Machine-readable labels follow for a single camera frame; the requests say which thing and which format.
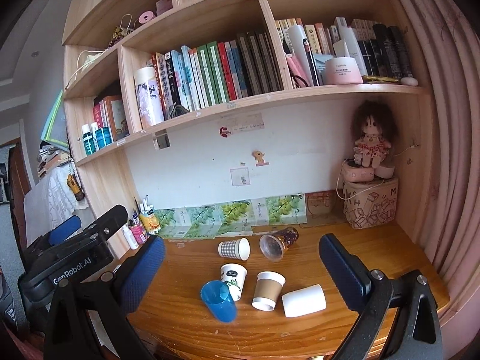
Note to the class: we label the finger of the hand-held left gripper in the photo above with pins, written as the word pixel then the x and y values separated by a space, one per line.
pixel 65 228
pixel 108 219

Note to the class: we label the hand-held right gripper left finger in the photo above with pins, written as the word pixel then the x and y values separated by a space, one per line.
pixel 144 272

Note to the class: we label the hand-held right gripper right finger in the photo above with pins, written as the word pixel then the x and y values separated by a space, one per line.
pixel 339 270

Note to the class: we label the plain white cup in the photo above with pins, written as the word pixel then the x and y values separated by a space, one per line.
pixel 303 300

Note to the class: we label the clear plastic cup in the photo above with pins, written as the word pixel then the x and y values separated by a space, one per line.
pixel 279 243

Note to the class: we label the brown sleeve paper cup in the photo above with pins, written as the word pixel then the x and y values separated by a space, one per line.
pixel 268 290

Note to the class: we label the blue plastic cup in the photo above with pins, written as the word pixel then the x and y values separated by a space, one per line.
pixel 219 302

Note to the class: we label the white plant print cup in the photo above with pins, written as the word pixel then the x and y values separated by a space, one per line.
pixel 233 275

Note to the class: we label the checkered paper cup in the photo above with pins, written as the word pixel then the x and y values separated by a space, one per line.
pixel 232 249

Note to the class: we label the white lace cloth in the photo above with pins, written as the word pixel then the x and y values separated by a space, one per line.
pixel 56 202

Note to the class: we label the white small bottle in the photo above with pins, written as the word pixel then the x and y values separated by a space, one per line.
pixel 130 238

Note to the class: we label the pink small container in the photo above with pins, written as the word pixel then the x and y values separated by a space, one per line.
pixel 138 233

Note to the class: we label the orange print pen holder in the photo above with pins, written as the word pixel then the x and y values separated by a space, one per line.
pixel 150 222

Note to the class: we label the yellow hanging ornament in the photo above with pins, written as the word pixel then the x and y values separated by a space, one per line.
pixel 75 188

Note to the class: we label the green leaf tissue packet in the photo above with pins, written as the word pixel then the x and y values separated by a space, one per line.
pixel 170 220
pixel 202 218

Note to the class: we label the brown wooden door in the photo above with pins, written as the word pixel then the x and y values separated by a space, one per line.
pixel 18 180

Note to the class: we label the printed fabric storage box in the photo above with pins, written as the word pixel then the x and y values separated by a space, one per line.
pixel 371 206

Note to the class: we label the stack of papers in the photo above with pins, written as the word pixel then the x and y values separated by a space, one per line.
pixel 52 155

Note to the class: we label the teal bottle white cap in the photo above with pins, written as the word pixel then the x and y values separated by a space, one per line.
pixel 89 142

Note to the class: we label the small clear acrylic holder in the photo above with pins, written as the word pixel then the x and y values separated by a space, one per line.
pixel 162 140

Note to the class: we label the red book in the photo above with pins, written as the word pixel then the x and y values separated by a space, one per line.
pixel 98 114

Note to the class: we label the white round device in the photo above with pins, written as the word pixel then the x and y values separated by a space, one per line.
pixel 385 171

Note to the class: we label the green folder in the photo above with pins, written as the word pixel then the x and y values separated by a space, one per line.
pixel 54 116

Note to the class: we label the white printed paper roll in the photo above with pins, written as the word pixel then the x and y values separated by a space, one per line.
pixel 148 97

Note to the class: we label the dark green pouch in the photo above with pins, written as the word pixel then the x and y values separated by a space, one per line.
pixel 177 110

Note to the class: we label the square sticky note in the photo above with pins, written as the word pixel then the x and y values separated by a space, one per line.
pixel 240 177

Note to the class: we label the brown haired rag doll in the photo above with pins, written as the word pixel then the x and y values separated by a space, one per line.
pixel 373 135

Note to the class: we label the cream face mask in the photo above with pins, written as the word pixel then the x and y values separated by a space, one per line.
pixel 89 59

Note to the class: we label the row of colourful books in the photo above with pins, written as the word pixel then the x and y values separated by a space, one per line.
pixel 210 75

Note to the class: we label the flower basket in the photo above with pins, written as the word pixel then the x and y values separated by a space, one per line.
pixel 120 34

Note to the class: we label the pink curtain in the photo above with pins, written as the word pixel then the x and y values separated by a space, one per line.
pixel 457 120

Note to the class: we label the pink cream jar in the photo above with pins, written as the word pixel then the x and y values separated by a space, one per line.
pixel 342 71

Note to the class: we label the pink small box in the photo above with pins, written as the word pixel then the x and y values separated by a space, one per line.
pixel 164 5

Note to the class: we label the row of black books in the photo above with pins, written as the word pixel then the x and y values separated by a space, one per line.
pixel 386 52

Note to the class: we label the wooden bookshelf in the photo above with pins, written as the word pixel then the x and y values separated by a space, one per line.
pixel 210 18

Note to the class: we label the row of pale books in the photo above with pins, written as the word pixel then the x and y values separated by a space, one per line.
pixel 318 41

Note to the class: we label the duck shaped wall clip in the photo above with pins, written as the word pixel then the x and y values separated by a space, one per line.
pixel 258 157

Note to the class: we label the red wall sticker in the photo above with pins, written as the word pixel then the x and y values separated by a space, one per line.
pixel 224 131

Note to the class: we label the white paper wall label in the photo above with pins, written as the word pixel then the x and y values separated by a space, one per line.
pixel 245 125

